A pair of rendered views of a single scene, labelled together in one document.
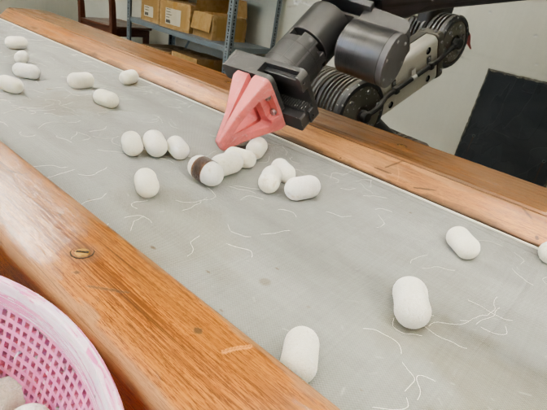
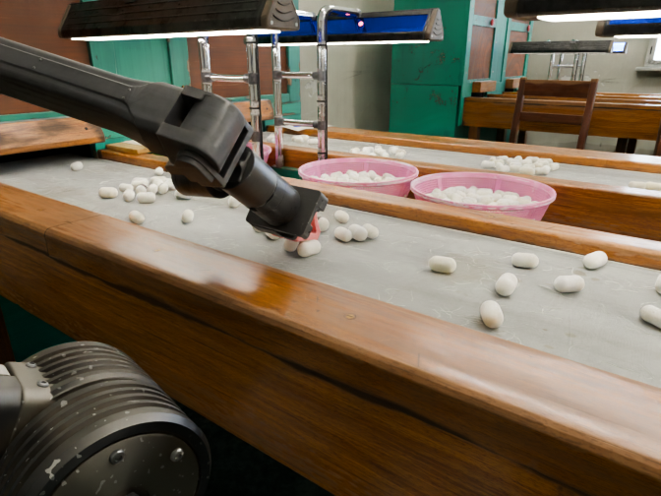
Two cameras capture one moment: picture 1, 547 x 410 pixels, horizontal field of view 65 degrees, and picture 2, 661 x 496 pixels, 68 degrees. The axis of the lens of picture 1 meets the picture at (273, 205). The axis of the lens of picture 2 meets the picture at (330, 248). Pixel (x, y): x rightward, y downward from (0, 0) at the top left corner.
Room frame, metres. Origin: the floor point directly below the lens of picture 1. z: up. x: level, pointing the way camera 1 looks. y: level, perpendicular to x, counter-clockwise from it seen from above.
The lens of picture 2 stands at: (1.10, 0.09, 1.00)
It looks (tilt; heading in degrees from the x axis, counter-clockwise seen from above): 21 degrees down; 180
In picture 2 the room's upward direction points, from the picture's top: straight up
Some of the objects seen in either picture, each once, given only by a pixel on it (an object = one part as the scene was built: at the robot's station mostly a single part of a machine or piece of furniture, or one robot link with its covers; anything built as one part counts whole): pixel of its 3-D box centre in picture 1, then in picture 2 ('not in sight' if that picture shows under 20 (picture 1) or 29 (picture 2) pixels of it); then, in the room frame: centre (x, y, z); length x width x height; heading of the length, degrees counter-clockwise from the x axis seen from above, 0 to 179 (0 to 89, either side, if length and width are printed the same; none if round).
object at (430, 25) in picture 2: not in sight; (332, 29); (-0.37, 0.09, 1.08); 0.62 x 0.08 x 0.07; 54
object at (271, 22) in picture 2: not in sight; (158, 14); (0.09, -0.24, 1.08); 0.62 x 0.08 x 0.07; 54
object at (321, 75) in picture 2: not in sight; (317, 98); (-0.30, 0.05, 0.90); 0.20 x 0.19 x 0.45; 54
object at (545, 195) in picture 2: not in sight; (477, 210); (0.18, 0.37, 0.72); 0.27 x 0.27 x 0.10
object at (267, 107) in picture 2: not in sight; (241, 111); (-0.67, -0.23, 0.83); 0.30 x 0.06 x 0.07; 144
